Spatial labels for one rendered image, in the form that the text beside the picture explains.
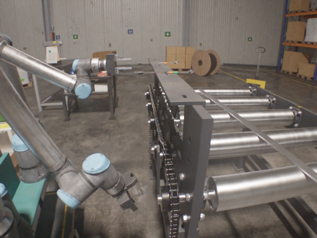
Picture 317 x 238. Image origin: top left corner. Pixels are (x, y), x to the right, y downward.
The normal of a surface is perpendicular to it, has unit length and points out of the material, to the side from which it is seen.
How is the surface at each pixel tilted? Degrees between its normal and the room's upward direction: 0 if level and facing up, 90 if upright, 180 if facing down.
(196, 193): 90
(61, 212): 0
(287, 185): 59
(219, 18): 90
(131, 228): 0
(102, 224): 0
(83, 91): 93
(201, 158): 90
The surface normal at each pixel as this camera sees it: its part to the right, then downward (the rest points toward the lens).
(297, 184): 0.08, -0.15
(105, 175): 0.64, 0.30
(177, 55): 0.02, 0.39
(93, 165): -0.26, -0.79
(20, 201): 0.00, -0.92
